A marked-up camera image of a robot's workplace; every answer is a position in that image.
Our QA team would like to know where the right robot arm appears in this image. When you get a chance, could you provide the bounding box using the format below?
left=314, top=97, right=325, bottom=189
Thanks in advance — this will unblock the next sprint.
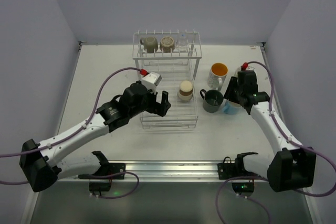
left=224, top=70, right=316, bottom=192

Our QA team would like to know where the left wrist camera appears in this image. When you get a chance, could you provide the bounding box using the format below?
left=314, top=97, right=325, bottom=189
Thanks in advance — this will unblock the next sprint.
left=141, top=72, right=162, bottom=92

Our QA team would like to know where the olive green cup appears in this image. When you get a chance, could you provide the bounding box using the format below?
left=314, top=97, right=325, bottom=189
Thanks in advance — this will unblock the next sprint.
left=140, top=37, right=158, bottom=54

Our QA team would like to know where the floral white mug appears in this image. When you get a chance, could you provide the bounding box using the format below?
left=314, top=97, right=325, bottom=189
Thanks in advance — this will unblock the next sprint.
left=207, top=63, right=228, bottom=91

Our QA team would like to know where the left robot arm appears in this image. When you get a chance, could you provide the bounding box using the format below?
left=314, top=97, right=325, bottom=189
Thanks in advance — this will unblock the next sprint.
left=19, top=81, right=171, bottom=192

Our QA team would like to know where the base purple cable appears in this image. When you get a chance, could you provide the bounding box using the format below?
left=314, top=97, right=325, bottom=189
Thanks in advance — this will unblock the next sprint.
left=215, top=176, right=272, bottom=224
left=78, top=170, right=140, bottom=199

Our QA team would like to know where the white wire dish rack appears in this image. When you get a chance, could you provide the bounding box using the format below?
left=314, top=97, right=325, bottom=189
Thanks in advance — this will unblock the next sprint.
left=132, top=30, right=202, bottom=129

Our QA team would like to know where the aluminium mounting rail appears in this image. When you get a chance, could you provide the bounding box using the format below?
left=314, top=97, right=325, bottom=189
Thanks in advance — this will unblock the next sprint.
left=56, top=157, right=254, bottom=182

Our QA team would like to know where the brown and cream cup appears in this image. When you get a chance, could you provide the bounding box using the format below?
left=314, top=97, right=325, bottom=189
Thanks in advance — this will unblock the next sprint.
left=177, top=80, right=193, bottom=102

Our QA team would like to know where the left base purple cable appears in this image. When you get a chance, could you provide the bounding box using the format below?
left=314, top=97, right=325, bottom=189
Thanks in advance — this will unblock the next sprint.
left=78, top=170, right=140, bottom=199

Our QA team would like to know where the dark grey mug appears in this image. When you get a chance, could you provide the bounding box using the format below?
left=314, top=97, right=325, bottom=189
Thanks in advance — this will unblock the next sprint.
left=199, top=89, right=224, bottom=113

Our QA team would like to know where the light blue mug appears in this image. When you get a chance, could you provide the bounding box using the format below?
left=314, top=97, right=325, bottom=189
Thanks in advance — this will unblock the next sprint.
left=222, top=100, right=241, bottom=115

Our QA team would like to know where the light green mug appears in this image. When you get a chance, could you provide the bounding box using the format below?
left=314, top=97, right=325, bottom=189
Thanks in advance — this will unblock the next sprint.
left=234, top=66, right=242, bottom=77

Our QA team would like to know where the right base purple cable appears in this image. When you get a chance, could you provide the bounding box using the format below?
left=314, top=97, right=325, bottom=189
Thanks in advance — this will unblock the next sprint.
left=215, top=176, right=272, bottom=224

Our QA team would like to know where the brown speckled cup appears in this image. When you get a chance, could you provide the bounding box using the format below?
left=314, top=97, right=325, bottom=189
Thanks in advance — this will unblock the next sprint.
left=160, top=36, right=175, bottom=53

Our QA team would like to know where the clear glass cup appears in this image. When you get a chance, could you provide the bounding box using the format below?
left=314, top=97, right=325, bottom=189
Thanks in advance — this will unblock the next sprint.
left=176, top=32, right=188, bottom=51

